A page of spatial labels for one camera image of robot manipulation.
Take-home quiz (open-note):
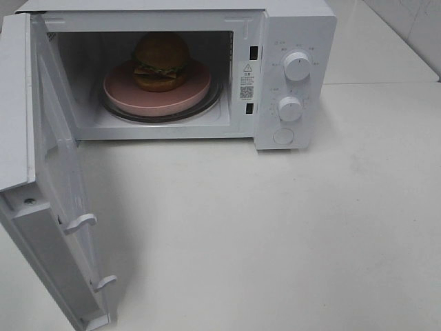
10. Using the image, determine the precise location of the round white door release button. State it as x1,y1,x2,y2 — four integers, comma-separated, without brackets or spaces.
273,128,294,145

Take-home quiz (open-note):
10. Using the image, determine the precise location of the burger with lettuce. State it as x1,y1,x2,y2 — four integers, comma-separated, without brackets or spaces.
132,32,191,92

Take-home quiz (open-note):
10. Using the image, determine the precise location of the pink round plate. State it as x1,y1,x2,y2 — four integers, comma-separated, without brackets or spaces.
103,60,212,117

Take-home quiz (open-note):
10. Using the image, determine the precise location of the white microwave door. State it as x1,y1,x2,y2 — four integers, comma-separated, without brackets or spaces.
1,13,116,330

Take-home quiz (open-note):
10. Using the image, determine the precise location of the glass microwave turntable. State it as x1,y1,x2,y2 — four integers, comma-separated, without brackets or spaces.
99,74,223,125

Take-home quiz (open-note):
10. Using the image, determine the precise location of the lower white timer knob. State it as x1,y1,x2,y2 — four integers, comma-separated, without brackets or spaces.
278,97,303,122

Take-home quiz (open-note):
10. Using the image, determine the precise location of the white warning label sticker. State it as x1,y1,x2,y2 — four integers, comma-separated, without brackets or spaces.
238,61,256,101

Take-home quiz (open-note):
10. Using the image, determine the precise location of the white microwave oven body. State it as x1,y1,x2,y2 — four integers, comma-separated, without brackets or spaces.
14,1,337,150

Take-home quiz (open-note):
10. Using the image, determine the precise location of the upper white power knob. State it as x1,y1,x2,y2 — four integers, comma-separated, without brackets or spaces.
283,50,311,81

